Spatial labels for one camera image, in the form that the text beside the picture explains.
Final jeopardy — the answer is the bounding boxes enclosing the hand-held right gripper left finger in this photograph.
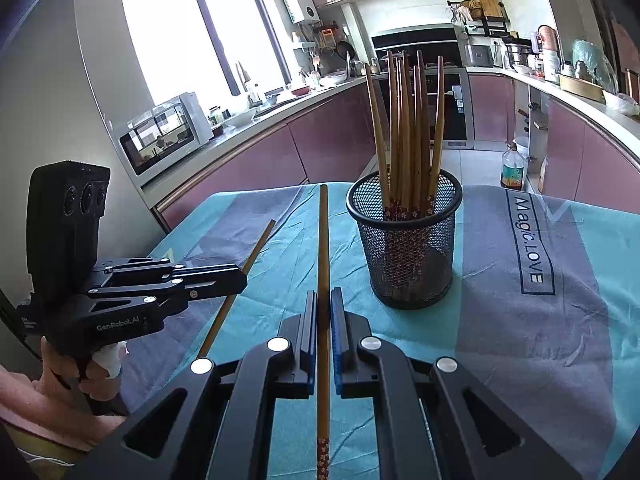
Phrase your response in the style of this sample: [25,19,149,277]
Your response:
[65,290,318,480]

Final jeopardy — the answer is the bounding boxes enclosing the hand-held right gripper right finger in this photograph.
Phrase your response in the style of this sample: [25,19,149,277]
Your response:
[330,286,583,480]

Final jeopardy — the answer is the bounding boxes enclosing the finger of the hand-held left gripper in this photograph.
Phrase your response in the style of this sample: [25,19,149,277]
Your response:
[91,257,247,286]
[86,279,249,312]

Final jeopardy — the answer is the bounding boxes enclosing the black mesh utensil holder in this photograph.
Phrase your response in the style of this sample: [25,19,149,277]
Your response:
[346,166,463,310]

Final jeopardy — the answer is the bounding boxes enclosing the bundle of wooden chopsticks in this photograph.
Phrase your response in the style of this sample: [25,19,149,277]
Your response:
[386,50,432,221]

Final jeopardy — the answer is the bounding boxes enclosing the person's left forearm pink sleeve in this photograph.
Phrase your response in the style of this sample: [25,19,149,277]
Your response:
[0,365,126,450]

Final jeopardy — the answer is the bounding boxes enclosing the person's left hand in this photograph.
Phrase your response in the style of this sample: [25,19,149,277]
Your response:
[40,335,129,402]

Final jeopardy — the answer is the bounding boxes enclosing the white microwave oven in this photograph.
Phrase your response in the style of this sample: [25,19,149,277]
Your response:
[118,91,213,177]

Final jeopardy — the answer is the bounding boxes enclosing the teal grey printed tablecloth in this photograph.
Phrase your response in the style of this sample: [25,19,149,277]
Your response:
[120,182,640,480]

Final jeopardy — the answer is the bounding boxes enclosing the long pink base cabinets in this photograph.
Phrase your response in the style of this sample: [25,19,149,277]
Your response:
[152,82,386,231]

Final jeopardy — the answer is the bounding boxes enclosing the person's yellow clothing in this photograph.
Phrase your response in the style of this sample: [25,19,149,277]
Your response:
[9,427,87,465]

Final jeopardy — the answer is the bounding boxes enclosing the kitchen window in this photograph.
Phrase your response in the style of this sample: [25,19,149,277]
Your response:
[120,0,293,111]

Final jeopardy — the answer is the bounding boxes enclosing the cooking oil bottle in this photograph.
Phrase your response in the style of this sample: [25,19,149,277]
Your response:
[500,141,527,191]

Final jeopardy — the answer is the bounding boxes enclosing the black built-in oven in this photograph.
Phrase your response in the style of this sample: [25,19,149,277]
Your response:
[385,70,476,150]

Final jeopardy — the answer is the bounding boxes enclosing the narrow pink base cabinet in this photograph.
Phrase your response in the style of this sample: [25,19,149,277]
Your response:
[467,74,517,151]

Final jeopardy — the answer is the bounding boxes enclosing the curved pink base cabinets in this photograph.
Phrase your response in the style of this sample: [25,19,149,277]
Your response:
[542,95,640,221]

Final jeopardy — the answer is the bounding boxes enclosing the black range hood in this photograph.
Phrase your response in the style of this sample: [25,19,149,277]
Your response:
[371,27,466,68]

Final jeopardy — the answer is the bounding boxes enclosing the silver box appliance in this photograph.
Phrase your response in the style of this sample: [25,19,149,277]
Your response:
[464,44,495,67]

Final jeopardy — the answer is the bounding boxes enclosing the stainless steel pot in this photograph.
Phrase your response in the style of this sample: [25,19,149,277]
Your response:
[505,42,533,68]

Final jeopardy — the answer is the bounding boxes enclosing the wooden tray box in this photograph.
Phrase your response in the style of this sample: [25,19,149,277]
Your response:
[557,74,603,102]

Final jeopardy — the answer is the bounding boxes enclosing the black countertop rack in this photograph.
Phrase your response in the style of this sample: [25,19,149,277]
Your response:
[447,0,511,37]

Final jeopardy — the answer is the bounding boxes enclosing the pink thermos jug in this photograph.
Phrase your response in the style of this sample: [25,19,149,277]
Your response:
[536,25,560,81]

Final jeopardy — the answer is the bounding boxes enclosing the white plastic bag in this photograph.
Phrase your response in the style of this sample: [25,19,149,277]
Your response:
[602,91,640,117]

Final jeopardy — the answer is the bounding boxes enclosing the teal plastic bag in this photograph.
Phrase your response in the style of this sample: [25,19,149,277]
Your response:
[571,40,617,92]

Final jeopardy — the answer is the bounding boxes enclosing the brown wooden door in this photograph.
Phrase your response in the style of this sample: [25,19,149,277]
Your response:
[585,0,640,106]

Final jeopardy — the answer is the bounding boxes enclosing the white wall water heater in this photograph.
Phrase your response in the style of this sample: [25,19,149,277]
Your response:
[278,0,321,23]

